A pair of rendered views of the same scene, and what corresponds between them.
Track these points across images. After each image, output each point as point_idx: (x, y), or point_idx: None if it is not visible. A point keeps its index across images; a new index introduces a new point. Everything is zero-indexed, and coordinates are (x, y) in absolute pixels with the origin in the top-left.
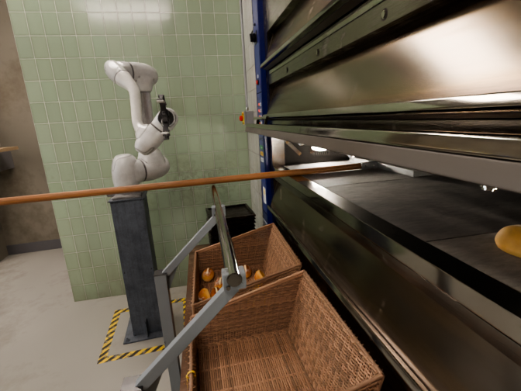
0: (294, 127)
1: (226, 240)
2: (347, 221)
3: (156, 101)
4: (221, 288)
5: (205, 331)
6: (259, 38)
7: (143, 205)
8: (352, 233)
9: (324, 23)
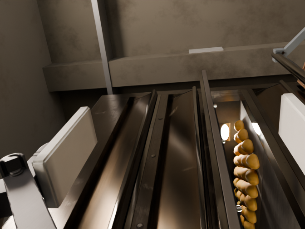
0: (210, 147)
1: (285, 67)
2: (291, 174)
3: (86, 109)
4: (285, 47)
5: None
6: None
7: None
8: (296, 169)
9: (128, 195)
